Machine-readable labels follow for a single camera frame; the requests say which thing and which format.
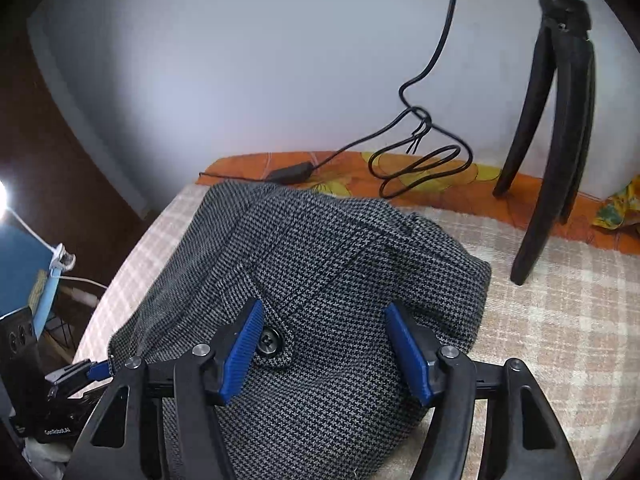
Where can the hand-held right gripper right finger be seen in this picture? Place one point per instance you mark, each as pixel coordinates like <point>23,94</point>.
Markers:
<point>407,355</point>

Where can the orange floral bedsheet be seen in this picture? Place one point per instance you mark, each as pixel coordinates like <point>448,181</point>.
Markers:
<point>345,170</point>

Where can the grey houndstooth pants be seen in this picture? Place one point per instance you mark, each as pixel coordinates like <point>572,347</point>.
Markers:
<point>350,260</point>

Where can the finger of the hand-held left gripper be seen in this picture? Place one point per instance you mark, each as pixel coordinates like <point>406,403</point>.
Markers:
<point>95,371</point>

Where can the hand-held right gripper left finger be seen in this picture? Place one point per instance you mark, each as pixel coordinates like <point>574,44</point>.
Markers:
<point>245,355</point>

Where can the black smartphone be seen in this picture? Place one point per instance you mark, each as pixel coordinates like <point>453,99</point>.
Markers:
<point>20,360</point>

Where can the small black tripod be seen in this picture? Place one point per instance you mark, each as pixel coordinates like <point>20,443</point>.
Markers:
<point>575,110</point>

